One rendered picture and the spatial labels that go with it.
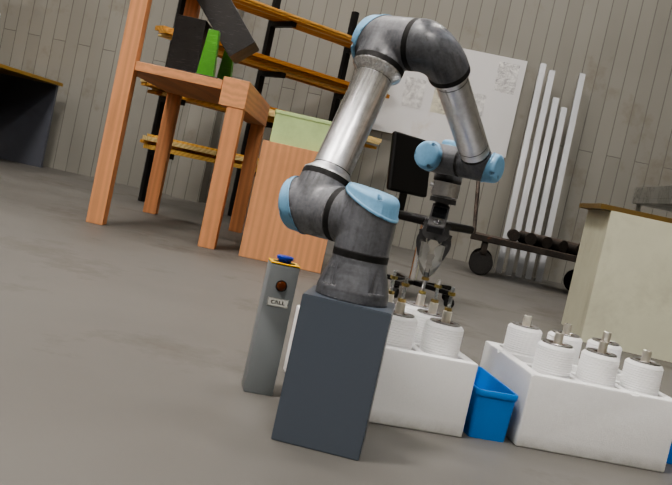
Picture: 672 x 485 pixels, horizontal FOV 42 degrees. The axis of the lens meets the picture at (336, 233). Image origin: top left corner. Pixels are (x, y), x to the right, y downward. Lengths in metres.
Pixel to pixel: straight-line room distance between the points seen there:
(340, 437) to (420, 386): 0.37
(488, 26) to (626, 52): 1.38
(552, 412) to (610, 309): 2.47
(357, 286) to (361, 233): 0.11
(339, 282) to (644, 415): 0.92
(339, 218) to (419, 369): 0.48
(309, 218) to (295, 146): 3.13
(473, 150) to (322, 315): 0.63
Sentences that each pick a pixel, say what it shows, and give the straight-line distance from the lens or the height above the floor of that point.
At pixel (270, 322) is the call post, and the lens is 2.08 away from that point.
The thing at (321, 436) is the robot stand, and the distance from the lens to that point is 1.79.
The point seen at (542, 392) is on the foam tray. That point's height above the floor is 0.14.
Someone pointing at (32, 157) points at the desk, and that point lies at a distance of 9.64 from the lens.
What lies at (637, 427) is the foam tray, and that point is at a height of 0.10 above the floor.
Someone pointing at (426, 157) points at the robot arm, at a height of 0.63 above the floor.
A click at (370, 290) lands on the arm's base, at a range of 1.76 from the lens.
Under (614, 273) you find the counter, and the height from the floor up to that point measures 0.37.
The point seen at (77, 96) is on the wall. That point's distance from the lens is 9.86.
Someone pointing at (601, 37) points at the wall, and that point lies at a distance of 9.35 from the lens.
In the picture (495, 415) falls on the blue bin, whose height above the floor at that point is 0.06.
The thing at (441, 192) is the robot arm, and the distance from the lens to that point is 2.34.
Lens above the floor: 0.53
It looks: 3 degrees down
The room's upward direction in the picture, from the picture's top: 12 degrees clockwise
